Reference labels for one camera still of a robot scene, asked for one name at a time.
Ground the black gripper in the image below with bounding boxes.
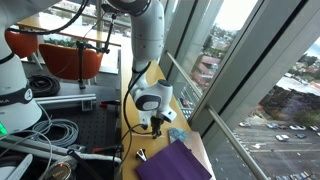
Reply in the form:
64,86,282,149
150,114,165,139

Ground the clear plastic straw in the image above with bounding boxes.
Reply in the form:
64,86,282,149
129,132,153,138

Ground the white paper sheet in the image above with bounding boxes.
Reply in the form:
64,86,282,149
167,126,217,180

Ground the black metal binder clip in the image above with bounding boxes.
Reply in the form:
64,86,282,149
135,148,149,163

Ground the purple cloth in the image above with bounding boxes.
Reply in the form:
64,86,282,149
134,138,213,180

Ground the grey metal window handrail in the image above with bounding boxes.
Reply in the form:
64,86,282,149
164,49,269,180

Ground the short aluminium extrusion bar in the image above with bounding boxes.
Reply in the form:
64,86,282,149
34,93,98,112

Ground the round chrome metal object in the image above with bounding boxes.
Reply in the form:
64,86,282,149
42,160,73,180

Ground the orange chair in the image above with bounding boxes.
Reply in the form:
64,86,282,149
38,43,105,82
4,29,40,60

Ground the light wooden desk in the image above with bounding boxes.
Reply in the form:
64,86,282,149
18,14,122,48

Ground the white curved plastic part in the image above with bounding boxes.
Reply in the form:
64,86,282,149
0,153,34,180

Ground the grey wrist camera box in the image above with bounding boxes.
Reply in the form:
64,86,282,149
159,109,178,124

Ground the red handled clamp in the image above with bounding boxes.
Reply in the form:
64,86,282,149
98,99,121,109
91,144,125,156

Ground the grey coiled cable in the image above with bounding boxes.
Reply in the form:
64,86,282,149
30,118,80,148

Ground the black camera stand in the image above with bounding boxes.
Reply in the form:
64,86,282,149
75,12,118,90

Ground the black coiled cable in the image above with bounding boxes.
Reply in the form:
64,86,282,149
27,74,61,98

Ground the long grey metal frame bar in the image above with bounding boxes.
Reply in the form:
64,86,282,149
0,134,123,168

